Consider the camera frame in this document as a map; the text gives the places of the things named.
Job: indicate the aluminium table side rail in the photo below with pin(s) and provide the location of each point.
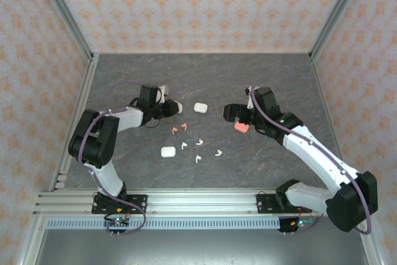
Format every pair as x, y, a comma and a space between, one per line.
322, 91
85, 91

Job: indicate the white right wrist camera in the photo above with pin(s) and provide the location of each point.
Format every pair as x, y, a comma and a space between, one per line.
249, 100

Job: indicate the aluminium mounting rail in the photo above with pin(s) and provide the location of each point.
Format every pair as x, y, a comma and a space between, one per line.
201, 203

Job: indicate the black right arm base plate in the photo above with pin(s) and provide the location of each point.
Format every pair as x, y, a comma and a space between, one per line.
266, 203

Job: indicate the pink charging case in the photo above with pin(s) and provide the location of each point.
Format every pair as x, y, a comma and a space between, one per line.
242, 128

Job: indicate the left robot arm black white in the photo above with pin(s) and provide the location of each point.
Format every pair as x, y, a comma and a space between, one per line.
93, 141

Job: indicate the white earbud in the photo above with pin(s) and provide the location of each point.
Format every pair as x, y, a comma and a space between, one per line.
184, 145
218, 153
197, 159
199, 142

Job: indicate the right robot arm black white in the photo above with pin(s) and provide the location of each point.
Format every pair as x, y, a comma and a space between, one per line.
319, 156

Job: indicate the pink earbud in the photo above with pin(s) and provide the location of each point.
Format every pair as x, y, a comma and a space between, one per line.
175, 130
184, 126

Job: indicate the grey metal panel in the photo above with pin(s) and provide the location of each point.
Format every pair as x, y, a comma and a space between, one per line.
201, 248

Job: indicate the aluminium frame post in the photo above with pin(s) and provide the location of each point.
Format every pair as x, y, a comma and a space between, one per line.
66, 13
338, 13

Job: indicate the small controller circuit board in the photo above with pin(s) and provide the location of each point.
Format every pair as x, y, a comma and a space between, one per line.
302, 222
117, 221

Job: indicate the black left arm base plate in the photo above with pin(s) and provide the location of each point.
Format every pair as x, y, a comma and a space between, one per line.
138, 203

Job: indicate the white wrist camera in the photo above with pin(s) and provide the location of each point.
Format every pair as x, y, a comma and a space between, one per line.
163, 93
249, 100

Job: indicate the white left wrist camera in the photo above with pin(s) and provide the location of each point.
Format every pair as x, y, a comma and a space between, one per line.
163, 93

